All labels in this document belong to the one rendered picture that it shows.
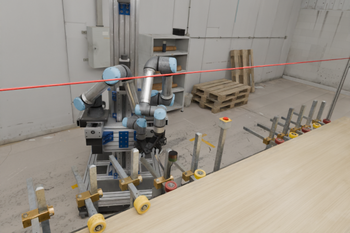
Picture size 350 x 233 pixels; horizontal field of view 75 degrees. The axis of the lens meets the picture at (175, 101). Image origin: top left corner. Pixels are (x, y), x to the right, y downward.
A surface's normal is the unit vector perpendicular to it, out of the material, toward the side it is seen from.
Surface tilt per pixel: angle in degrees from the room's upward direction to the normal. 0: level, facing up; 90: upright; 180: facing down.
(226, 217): 0
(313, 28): 90
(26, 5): 90
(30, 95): 90
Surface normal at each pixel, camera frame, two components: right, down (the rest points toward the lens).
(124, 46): 0.18, 0.37
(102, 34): 0.65, 0.33
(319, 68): -0.76, 0.18
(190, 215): 0.08, -0.93
